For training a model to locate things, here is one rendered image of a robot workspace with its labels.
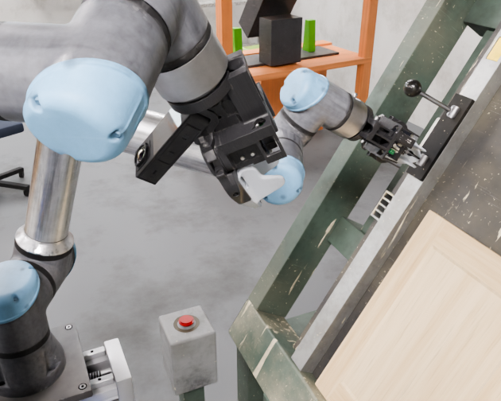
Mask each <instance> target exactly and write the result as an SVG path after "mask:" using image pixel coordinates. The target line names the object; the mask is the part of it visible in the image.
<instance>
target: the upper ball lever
mask: <svg viewBox="0 0 501 401"><path fill-rule="evenodd" d="M403 91H404V93H405V94H406V95H407V96H409V97H416V96H418V95H420V96H422V97H424V98H425V99H427V100H428V101H430V102H432V103H434V104H436V105H437V106H438V107H441V108H442V109H444V110H446V111H447V112H448V113H447V114H446V115H447V116H448V117H449V118H452V119H454V118H455V117H456V115H457V113H458V112H459V110H460V108H459V107H457V106H455V105H452V106H451V107H448V106H447V105H445V104H443V103H442V102H440V101H439V100H437V99H434V98H433V97H432V96H430V95H428V94H426V93H424V92H423V91H422V86H421V83H420V82H419V81H418V80H408V81H407V82H406V83H405V84H404V88H403Z"/></svg>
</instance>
